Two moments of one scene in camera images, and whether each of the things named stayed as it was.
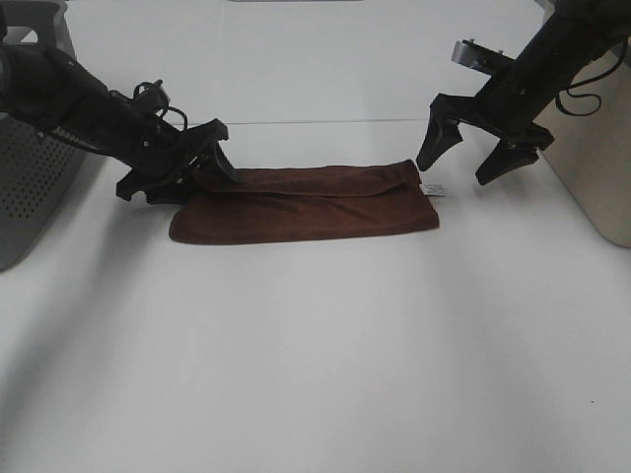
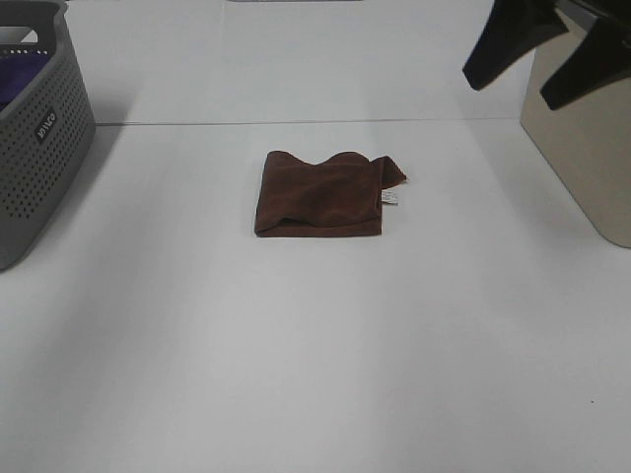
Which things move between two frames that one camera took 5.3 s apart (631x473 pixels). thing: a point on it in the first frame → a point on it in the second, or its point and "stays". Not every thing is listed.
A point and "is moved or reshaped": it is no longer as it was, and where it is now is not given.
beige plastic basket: [590, 119] stays
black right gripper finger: [440, 135] → [514, 29]
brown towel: [327, 201] is moved or reshaped
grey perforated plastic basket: [38, 167] stays
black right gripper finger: [505, 158] → [603, 57]
